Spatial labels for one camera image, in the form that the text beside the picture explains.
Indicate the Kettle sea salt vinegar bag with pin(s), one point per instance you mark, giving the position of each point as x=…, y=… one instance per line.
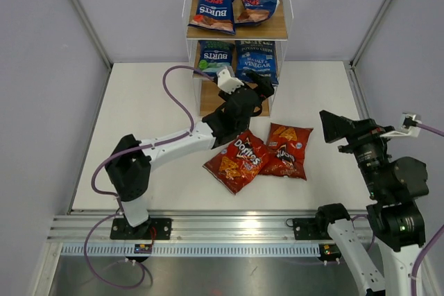
x=258, y=56

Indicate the white slotted cable duct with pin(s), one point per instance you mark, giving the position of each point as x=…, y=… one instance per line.
x=194, y=250

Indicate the white wire wooden shelf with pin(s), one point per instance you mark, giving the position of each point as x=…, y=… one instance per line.
x=277, y=29

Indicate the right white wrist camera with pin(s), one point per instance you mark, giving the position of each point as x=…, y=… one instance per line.
x=408, y=127

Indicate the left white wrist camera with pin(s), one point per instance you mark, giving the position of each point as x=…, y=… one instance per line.
x=227, y=81

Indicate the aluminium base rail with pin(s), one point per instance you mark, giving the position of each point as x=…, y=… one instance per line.
x=203, y=226

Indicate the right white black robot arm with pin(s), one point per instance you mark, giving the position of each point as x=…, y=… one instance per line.
x=394, y=218

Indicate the small red Doritos bag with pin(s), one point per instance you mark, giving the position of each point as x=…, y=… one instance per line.
x=287, y=145

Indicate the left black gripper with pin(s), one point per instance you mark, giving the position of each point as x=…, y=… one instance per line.
x=262, y=87

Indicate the Burts sea salt vinegar bag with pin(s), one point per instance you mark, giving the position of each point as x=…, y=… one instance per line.
x=214, y=55

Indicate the Burts spicy chilli bag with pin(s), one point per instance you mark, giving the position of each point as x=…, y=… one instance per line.
x=214, y=15
x=256, y=12

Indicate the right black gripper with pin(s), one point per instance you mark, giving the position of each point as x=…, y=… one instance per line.
x=361, y=132

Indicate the large red Doritos bag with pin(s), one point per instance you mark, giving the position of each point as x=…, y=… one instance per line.
x=240, y=162

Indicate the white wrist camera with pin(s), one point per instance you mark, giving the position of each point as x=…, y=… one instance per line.
x=408, y=127
x=227, y=81

